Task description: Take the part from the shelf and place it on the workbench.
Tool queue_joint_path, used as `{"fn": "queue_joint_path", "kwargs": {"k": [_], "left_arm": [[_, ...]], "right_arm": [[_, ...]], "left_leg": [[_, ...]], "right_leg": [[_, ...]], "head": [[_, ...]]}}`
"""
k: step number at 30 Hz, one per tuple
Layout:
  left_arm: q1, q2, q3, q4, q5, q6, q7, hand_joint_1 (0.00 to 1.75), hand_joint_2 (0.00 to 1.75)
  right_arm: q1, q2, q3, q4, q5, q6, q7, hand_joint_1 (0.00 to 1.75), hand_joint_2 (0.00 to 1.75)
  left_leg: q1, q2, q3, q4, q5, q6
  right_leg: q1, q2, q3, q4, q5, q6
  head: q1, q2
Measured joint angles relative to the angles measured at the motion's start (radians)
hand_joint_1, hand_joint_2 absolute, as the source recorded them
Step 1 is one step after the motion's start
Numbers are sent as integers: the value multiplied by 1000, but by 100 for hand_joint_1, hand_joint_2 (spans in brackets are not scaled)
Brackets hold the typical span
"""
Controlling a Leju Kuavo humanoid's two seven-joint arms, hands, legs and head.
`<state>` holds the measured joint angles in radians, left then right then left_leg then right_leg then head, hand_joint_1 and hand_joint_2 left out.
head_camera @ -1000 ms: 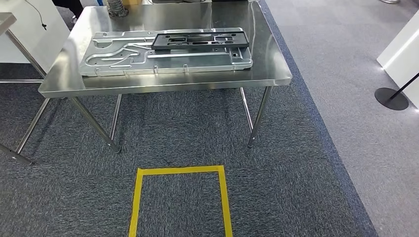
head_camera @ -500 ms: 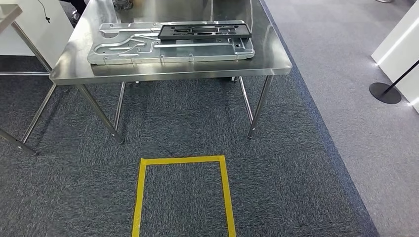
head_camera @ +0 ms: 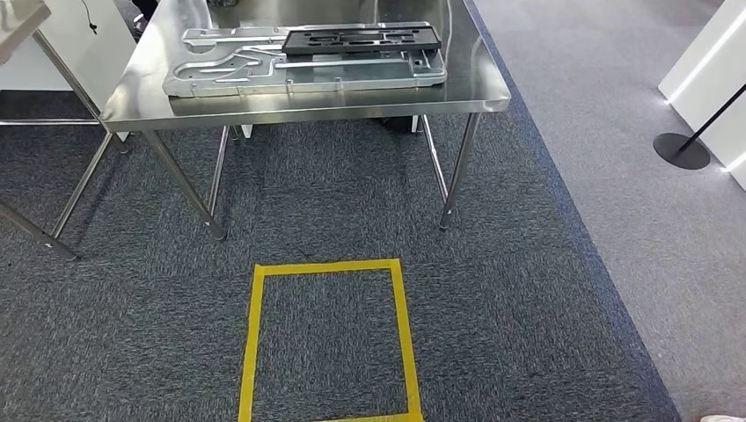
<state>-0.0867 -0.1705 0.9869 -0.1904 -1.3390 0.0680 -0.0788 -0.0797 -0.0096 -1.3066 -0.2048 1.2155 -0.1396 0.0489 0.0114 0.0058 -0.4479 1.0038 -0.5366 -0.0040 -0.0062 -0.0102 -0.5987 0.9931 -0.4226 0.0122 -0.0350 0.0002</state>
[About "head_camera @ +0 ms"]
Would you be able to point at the white plinth block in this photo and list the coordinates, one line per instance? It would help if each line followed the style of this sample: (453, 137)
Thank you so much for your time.
(717, 70)

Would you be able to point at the stainless steel workbench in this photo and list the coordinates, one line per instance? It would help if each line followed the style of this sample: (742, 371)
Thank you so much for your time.
(291, 105)

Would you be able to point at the white panel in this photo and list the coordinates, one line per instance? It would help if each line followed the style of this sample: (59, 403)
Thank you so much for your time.
(105, 46)

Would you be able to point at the black stanchion with round base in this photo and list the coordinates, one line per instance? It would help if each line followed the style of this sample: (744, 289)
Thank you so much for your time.
(682, 151)

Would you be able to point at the long black plastic part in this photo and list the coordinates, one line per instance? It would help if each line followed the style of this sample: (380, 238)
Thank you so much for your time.
(431, 43)

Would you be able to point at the small steel table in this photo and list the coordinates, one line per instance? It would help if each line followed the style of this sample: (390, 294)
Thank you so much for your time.
(17, 23)

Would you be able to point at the machined aluminium fixture plate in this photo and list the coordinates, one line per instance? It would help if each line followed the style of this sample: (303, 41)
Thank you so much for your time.
(349, 78)

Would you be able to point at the yellow floor tape square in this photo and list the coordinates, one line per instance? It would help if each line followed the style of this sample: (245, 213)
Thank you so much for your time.
(250, 349)

